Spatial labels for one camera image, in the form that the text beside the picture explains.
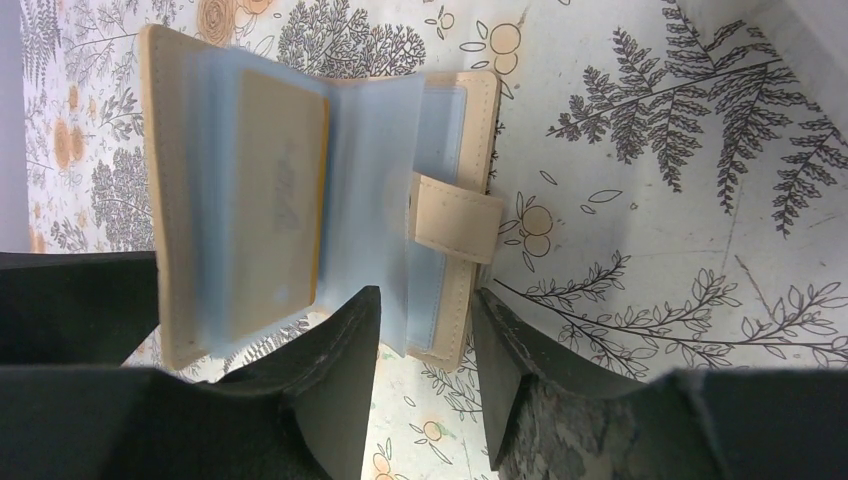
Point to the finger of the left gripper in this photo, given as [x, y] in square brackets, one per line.
[90, 308]

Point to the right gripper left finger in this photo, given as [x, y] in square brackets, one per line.
[300, 412]

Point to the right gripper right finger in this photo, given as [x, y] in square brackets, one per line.
[551, 414]

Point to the beige card holder wallet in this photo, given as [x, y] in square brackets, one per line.
[404, 206]

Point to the white card box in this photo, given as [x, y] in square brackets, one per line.
[809, 35]

